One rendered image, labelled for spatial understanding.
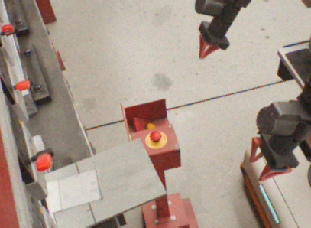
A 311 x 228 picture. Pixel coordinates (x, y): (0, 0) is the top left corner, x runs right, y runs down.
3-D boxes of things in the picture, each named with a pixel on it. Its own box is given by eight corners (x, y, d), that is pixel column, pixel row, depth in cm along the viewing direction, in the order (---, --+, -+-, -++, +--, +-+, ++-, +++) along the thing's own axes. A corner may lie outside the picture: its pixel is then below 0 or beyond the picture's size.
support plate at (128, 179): (166, 194, 93) (166, 193, 92) (61, 239, 88) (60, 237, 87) (140, 139, 104) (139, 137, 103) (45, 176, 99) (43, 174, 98)
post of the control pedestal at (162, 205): (170, 216, 182) (162, 153, 140) (159, 219, 181) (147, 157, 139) (167, 206, 185) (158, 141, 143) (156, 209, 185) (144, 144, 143)
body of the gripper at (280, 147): (273, 169, 85) (293, 148, 80) (254, 133, 92) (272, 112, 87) (295, 169, 88) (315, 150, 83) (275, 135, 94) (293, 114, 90)
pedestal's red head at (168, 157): (181, 167, 136) (179, 137, 122) (137, 177, 134) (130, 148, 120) (167, 123, 148) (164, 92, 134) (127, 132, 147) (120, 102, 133)
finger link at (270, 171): (253, 188, 90) (276, 165, 84) (241, 163, 95) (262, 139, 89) (275, 188, 93) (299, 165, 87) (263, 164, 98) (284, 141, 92)
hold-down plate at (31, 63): (52, 100, 131) (50, 95, 129) (37, 106, 130) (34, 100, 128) (35, 48, 150) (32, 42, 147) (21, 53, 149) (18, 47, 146)
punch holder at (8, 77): (30, 126, 86) (1, 73, 73) (-8, 140, 84) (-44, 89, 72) (19, 83, 95) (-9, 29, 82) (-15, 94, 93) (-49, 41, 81)
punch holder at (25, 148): (50, 201, 74) (20, 154, 61) (6, 219, 72) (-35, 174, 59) (35, 143, 83) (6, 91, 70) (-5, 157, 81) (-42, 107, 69)
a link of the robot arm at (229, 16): (247, 7, 108) (239, -5, 111) (226, 2, 105) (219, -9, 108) (234, 27, 112) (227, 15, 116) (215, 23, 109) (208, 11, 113)
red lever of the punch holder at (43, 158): (50, 158, 62) (51, 145, 72) (25, 167, 62) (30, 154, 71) (54, 168, 63) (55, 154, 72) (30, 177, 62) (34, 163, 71)
